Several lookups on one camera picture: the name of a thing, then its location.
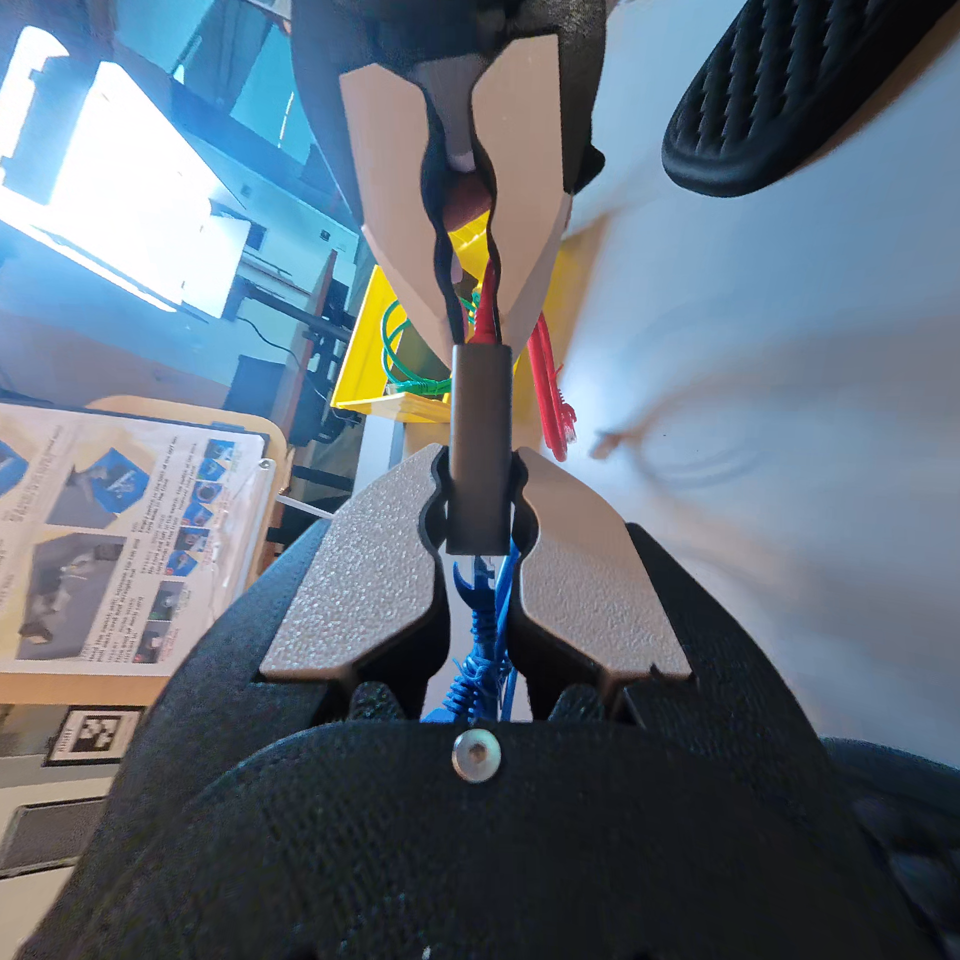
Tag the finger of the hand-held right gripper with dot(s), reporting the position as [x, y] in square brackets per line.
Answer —
[390, 172]
[525, 172]

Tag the black ethernet adapter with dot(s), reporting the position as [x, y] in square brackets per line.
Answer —
[480, 450]

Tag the rounded wooden board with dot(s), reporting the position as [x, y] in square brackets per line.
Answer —
[75, 686]

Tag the person's right hand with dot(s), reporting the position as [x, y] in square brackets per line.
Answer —
[466, 201]

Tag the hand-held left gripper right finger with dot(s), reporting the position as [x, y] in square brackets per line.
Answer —
[592, 592]

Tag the framed fiducial tag sign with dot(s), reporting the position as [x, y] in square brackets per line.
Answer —
[94, 735]

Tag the yellow plastic bin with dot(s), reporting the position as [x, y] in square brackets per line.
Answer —
[360, 375]

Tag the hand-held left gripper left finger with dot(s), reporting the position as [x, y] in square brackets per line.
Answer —
[360, 585]

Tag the printed instruction poster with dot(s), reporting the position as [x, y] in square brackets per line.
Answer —
[112, 540]

